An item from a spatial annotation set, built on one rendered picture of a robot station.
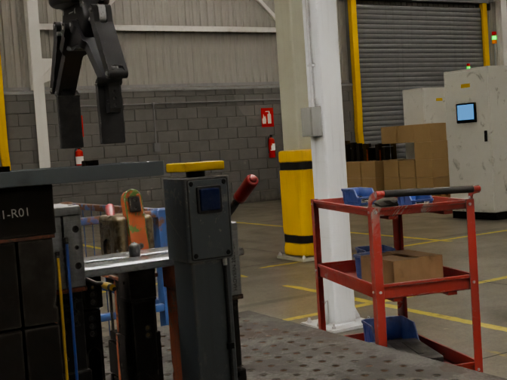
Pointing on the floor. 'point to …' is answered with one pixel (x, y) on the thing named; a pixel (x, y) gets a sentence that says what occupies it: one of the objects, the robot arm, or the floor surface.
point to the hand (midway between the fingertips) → (90, 136)
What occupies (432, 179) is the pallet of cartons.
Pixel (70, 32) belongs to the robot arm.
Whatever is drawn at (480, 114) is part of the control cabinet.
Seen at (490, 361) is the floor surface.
